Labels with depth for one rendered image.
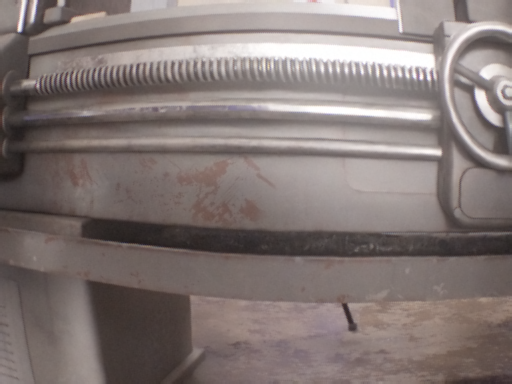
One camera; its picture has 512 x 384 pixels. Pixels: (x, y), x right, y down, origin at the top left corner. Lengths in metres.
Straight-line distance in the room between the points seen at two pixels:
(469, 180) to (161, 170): 0.52
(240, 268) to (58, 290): 0.39
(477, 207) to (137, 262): 0.49
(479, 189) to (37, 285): 0.79
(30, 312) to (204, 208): 0.42
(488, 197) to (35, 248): 0.70
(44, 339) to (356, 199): 0.64
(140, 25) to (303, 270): 0.50
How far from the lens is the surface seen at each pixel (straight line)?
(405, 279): 0.82
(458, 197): 0.81
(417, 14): 0.96
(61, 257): 0.94
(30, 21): 1.17
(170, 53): 1.02
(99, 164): 1.08
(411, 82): 0.89
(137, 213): 1.06
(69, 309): 1.08
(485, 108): 0.77
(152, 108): 0.94
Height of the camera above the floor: 0.62
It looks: 4 degrees down
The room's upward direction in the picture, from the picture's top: 1 degrees clockwise
